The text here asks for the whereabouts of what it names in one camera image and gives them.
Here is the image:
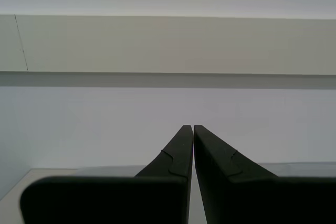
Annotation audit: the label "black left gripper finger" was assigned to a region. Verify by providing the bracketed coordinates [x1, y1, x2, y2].
[20, 125, 194, 224]
[193, 124, 336, 224]

